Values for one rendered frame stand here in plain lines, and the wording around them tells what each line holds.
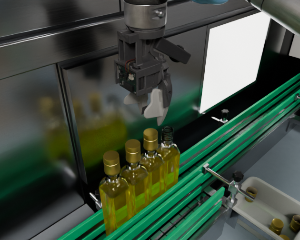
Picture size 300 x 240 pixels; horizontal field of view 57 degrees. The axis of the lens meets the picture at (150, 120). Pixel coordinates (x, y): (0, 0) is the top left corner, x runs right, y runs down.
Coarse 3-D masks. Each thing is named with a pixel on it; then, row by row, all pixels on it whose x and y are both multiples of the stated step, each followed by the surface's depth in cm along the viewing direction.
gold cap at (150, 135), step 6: (144, 132) 65; (150, 132) 65; (156, 132) 65; (144, 138) 65; (150, 138) 64; (156, 138) 65; (144, 144) 66; (150, 144) 65; (156, 144) 66; (150, 150) 66
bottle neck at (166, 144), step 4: (164, 128) 70; (168, 128) 71; (172, 128) 70; (164, 132) 69; (168, 132) 69; (172, 132) 70; (164, 136) 70; (168, 136) 69; (172, 136) 70; (164, 140) 70; (168, 140) 70; (164, 144) 71; (168, 144) 71
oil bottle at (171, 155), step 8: (160, 144) 73; (160, 152) 72; (168, 152) 71; (176, 152) 72; (168, 160) 71; (176, 160) 74; (168, 168) 73; (176, 168) 76; (168, 176) 75; (176, 176) 78; (168, 184) 77
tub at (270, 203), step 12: (252, 180) 97; (264, 192) 96; (276, 192) 92; (240, 204) 96; (252, 204) 96; (264, 204) 96; (276, 204) 94; (288, 204) 90; (252, 216) 92; (264, 216) 92; (276, 216) 92; (288, 216) 92; (264, 228) 80; (288, 228) 88
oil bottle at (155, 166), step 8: (144, 152) 70; (144, 160) 68; (152, 160) 68; (160, 160) 69; (152, 168) 68; (160, 168) 70; (152, 176) 69; (160, 176) 72; (152, 184) 71; (160, 184) 74; (152, 192) 72; (160, 192) 75; (152, 200) 74
